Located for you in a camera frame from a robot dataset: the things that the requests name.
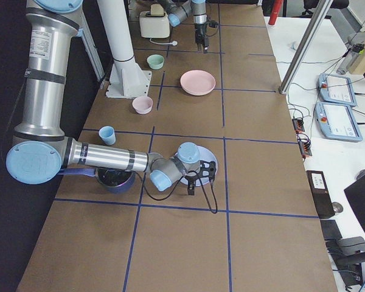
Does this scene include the green bowl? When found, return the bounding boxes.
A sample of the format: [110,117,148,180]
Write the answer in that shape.
[147,54,164,70]

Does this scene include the aluminium frame post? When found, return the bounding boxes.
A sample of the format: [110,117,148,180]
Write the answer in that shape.
[279,0,333,95]

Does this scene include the pink bowl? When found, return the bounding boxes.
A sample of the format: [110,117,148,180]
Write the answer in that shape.
[132,96,153,114]

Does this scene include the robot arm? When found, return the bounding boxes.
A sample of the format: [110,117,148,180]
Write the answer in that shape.
[6,1,201,191]
[157,0,209,54]

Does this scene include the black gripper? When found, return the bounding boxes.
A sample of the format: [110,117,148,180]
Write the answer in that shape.
[185,170,200,195]
[194,23,209,54]

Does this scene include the red cylinder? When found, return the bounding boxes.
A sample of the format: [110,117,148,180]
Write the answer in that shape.
[268,0,283,26]

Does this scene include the pink plate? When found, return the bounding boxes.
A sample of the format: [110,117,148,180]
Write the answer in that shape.
[180,70,216,96]

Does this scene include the black box with label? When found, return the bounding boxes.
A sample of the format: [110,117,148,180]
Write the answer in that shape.
[306,170,335,219]

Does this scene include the near teach pendant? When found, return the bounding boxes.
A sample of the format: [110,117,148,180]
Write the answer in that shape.
[315,102,363,142]

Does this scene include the white toaster power cord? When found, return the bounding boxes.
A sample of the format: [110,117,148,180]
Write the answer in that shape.
[148,37,179,47]

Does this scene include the cream toaster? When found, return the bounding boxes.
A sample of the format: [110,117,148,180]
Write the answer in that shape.
[139,11,170,38]

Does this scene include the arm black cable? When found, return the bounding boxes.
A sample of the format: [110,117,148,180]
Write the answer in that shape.
[142,170,219,215]

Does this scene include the blue plate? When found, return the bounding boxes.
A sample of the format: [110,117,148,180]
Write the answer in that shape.
[195,145,218,187]

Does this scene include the teach pendant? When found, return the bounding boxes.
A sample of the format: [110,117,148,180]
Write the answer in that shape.
[318,73,357,107]
[315,102,363,142]

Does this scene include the far teach pendant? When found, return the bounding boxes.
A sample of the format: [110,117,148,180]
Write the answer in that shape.
[318,73,357,107]

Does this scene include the light blue cup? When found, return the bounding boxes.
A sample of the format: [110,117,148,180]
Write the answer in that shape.
[99,126,116,145]

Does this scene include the dark blue saucepan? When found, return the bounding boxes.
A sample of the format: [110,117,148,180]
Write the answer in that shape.
[58,167,135,194]

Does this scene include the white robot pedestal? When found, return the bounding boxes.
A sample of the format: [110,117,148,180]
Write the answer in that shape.
[97,0,151,99]

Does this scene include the slice of bread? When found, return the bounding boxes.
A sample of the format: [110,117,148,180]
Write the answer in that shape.
[150,4,165,17]

